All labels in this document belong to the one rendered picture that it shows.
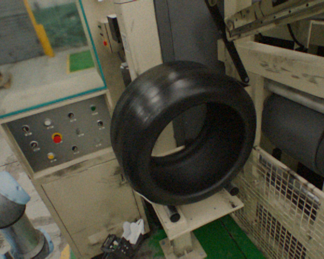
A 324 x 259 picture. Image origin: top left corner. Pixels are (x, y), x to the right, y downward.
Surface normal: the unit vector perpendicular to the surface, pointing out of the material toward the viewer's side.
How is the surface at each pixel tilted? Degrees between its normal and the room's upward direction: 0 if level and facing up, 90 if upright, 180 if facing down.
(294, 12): 90
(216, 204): 0
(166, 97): 46
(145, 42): 90
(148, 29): 90
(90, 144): 90
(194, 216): 0
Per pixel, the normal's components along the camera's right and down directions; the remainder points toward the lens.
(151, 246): -0.16, -0.83
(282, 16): -0.92, 0.33
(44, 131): 0.37, 0.45
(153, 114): -0.22, -0.07
